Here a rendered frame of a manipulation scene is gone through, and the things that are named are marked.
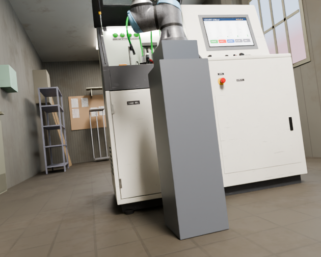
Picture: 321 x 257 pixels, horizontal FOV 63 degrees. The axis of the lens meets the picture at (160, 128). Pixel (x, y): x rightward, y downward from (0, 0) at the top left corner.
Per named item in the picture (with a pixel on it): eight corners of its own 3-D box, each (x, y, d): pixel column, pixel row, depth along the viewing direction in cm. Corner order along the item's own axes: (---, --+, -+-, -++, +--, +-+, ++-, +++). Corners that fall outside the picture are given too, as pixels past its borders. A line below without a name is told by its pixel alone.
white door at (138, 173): (121, 199, 162) (109, 91, 165) (120, 198, 165) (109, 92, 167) (216, 183, 177) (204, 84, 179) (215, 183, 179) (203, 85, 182)
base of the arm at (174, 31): (193, 41, 126) (190, 21, 127) (163, 41, 122) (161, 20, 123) (182, 51, 141) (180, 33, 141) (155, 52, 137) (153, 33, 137)
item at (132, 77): (111, 90, 166) (108, 66, 167) (111, 92, 170) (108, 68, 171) (202, 84, 180) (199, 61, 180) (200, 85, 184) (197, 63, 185)
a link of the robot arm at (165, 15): (182, 20, 125) (179, -7, 126) (155, 25, 127) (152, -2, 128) (183, 30, 137) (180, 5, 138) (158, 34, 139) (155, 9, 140)
